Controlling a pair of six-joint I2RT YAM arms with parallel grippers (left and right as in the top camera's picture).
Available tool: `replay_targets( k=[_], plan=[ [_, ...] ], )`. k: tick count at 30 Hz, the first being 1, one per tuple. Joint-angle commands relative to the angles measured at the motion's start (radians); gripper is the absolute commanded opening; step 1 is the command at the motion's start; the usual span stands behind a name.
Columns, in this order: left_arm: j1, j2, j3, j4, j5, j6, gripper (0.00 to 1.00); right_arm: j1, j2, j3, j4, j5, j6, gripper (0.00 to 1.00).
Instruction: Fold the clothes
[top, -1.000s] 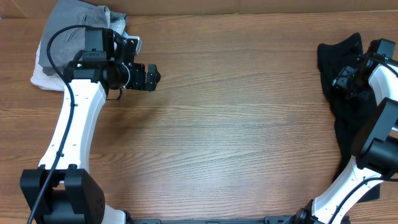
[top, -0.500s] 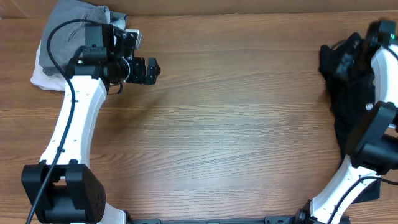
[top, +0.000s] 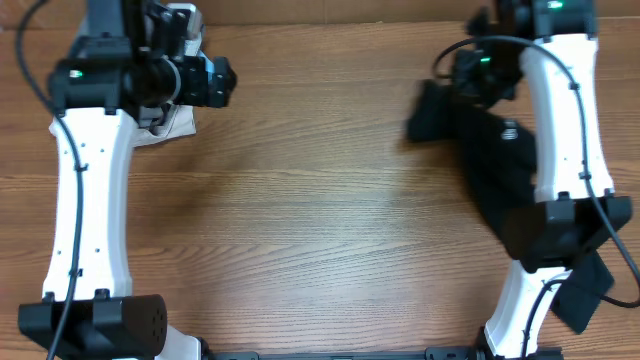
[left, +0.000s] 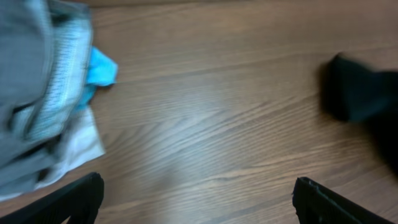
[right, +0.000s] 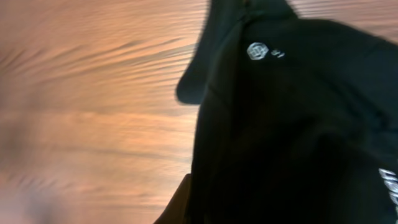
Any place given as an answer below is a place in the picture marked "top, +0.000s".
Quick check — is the black t-shirt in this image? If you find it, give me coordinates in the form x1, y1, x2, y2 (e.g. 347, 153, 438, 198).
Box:
407, 79, 614, 334

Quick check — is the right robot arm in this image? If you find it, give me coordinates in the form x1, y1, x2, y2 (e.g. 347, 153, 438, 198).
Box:
451, 1, 633, 359

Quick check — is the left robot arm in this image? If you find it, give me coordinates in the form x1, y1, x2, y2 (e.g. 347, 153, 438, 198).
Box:
18, 1, 237, 359

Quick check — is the white folded garment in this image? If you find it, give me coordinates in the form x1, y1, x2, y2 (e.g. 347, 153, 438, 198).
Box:
48, 67, 197, 149

